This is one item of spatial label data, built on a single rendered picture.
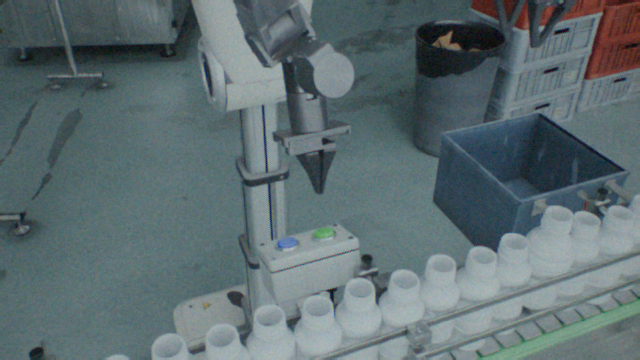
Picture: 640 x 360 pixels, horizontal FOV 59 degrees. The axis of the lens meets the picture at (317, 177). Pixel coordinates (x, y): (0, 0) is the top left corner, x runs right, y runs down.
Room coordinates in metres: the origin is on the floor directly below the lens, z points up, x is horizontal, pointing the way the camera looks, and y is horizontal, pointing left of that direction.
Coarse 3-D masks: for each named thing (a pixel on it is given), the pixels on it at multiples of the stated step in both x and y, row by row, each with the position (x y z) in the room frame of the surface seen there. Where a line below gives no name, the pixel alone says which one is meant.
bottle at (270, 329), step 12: (264, 312) 0.47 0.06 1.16; (276, 312) 0.47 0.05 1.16; (264, 324) 0.47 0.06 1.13; (276, 324) 0.44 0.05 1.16; (252, 336) 0.45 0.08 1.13; (264, 336) 0.44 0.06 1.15; (276, 336) 0.44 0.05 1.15; (288, 336) 0.45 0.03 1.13; (252, 348) 0.44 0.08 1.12; (264, 348) 0.44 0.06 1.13; (276, 348) 0.44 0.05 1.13; (288, 348) 0.44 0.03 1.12
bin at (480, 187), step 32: (480, 128) 1.28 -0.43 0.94; (512, 128) 1.32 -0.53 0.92; (544, 128) 1.33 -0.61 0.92; (448, 160) 1.21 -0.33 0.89; (480, 160) 1.29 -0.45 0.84; (512, 160) 1.33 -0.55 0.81; (544, 160) 1.30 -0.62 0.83; (576, 160) 1.21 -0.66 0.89; (608, 160) 1.13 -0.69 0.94; (448, 192) 1.19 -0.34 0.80; (480, 192) 1.08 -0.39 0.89; (512, 192) 1.28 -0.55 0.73; (544, 192) 1.27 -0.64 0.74; (576, 192) 1.02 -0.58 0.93; (608, 192) 1.05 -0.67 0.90; (480, 224) 1.06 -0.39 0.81; (512, 224) 0.96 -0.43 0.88
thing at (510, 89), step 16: (544, 64) 2.84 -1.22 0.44; (560, 64) 2.91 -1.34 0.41; (576, 64) 2.98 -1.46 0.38; (496, 80) 2.83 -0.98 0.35; (512, 80) 2.74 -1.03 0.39; (528, 80) 2.80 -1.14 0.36; (544, 80) 2.87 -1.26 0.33; (560, 80) 2.93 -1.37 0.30; (576, 80) 2.99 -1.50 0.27; (496, 96) 2.81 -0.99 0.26; (512, 96) 2.75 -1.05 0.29; (528, 96) 2.82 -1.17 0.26; (544, 96) 2.87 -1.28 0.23
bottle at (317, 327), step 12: (312, 300) 0.48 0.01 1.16; (324, 300) 0.48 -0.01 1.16; (312, 312) 0.48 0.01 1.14; (324, 312) 0.48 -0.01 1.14; (300, 324) 0.47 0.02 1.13; (312, 324) 0.45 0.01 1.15; (324, 324) 0.45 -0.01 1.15; (336, 324) 0.48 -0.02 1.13; (300, 336) 0.46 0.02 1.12; (312, 336) 0.45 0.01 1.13; (324, 336) 0.45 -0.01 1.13; (336, 336) 0.46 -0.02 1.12; (300, 348) 0.45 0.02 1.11; (312, 348) 0.44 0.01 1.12; (324, 348) 0.44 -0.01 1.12; (336, 348) 0.45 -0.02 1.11
